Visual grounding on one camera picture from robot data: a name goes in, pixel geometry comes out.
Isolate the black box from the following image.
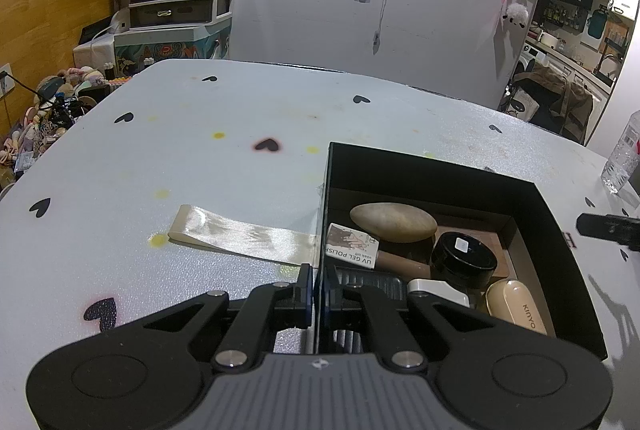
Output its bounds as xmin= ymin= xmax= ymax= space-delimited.
xmin=322 ymin=142 xmax=608 ymax=360

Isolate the beige earbuds case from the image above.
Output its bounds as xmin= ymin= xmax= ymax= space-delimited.
xmin=484 ymin=280 xmax=548 ymax=335

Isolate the white charger cube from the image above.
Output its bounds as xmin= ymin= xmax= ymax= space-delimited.
xmin=407 ymin=278 xmax=470 ymax=308

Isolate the white plush toy on wall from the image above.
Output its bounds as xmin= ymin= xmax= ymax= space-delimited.
xmin=502 ymin=2 xmax=529 ymax=29

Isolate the pile of plush toys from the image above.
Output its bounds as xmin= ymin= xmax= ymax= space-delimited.
xmin=1 ymin=63 xmax=129 ymax=190

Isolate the white wall socket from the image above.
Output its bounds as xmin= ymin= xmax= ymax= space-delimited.
xmin=0 ymin=63 xmax=15 ymax=98

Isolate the black device in box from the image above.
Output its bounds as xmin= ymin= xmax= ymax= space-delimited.
xmin=326 ymin=268 xmax=412 ymax=362

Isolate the beige oval stone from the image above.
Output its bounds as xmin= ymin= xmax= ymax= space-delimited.
xmin=349 ymin=202 xmax=438 ymax=244

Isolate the black round jar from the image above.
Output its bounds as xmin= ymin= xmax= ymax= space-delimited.
xmin=430 ymin=232 xmax=498 ymax=290

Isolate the clear plastic water bottle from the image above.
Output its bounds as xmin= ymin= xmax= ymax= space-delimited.
xmin=601 ymin=110 xmax=640 ymax=194

